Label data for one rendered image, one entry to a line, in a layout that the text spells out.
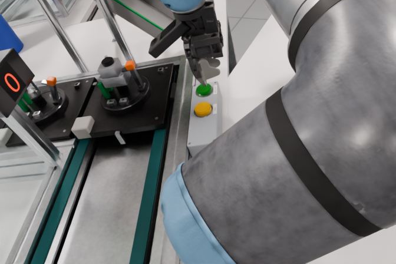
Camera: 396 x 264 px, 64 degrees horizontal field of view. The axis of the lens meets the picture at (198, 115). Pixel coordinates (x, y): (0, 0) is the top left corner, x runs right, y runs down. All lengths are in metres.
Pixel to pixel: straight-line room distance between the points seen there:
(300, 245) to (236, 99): 0.73
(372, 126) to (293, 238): 0.08
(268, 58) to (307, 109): 0.86
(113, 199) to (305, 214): 0.59
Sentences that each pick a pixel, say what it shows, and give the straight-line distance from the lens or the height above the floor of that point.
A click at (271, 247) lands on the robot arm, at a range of 0.22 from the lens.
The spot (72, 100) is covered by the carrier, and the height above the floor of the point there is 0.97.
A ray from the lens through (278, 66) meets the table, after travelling 1.01.
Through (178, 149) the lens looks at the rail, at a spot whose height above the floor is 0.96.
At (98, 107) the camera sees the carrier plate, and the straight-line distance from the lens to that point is 0.90.
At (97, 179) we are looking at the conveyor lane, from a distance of 0.81.
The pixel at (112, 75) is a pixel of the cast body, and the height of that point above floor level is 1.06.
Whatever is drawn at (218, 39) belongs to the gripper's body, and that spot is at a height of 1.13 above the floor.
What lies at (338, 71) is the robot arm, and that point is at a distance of 0.20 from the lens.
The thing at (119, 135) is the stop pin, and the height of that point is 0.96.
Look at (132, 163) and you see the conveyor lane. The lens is 0.79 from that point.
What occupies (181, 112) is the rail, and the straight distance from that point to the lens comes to 0.79.
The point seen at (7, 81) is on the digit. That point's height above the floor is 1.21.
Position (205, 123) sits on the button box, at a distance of 0.74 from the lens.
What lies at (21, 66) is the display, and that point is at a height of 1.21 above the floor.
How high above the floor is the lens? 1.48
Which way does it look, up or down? 44 degrees down
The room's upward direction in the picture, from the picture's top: 19 degrees counter-clockwise
